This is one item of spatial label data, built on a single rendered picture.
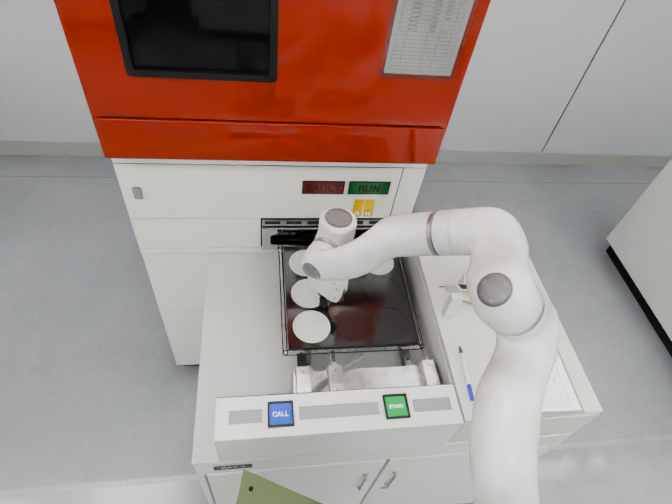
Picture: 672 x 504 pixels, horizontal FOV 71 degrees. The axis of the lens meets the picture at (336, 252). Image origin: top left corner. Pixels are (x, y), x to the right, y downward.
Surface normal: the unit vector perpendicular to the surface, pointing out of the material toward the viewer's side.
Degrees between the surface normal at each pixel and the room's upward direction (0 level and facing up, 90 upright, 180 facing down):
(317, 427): 0
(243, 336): 0
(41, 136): 90
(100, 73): 90
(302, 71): 90
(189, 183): 90
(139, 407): 0
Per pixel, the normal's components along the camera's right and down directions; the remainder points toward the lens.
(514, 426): -0.06, -0.31
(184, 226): 0.11, 0.77
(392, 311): 0.11, -0.65
